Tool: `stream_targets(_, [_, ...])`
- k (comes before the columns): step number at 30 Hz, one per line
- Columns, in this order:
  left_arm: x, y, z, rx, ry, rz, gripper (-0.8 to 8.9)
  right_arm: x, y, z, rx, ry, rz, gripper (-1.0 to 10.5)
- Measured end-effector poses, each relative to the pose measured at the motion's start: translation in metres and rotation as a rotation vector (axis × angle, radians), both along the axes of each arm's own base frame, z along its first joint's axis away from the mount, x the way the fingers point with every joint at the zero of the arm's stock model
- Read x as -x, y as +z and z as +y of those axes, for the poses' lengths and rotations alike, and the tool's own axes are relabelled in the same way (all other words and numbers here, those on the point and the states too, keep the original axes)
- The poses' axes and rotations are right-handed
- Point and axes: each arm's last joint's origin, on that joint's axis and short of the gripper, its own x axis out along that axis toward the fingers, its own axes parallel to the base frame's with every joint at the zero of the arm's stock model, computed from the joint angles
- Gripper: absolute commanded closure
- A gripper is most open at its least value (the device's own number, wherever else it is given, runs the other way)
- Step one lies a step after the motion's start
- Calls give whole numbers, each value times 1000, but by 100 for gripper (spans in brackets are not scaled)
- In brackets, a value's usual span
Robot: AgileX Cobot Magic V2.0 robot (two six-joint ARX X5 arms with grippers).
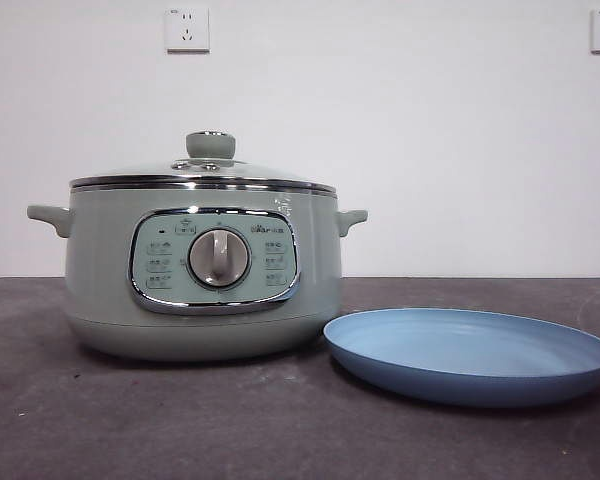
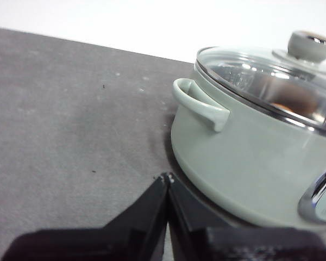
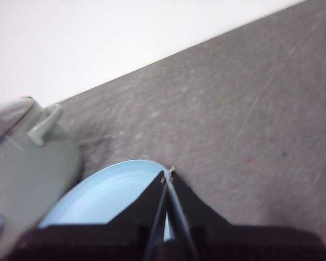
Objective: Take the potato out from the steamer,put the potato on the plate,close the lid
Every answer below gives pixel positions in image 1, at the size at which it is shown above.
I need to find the glass lid with green knob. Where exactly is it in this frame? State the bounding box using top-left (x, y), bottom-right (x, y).
top-left (69, 130), bottom-right (337, 194)

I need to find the blue round plate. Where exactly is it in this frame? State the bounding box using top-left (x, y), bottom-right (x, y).
top-left (322, 307), bottom-right (600, 409)

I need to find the pale green electric steamer pot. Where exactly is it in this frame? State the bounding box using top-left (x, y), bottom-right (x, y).
top-left (26, 172), bottom-right (369, 362)

